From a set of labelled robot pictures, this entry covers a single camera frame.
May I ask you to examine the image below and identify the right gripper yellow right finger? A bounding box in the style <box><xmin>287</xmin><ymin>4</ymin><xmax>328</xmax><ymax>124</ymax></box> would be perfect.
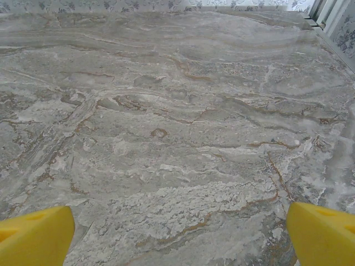
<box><xmin>286</xmin><ymin>202</ymin><xmax>355</xmax><ymax>266</ymax></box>

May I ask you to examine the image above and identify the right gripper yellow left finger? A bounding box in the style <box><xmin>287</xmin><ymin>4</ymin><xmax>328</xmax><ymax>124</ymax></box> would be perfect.
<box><xmin>0</xmin><ymin>205</ymin><xmax>76</xmax><ymax>266</ymax></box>

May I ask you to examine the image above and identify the aluminium frame post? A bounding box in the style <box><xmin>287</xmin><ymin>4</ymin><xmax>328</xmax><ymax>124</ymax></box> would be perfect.
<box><xmin>308</xmin><ymin>0</ymin><xmax>341</xmax><ymax>35</ymax></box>

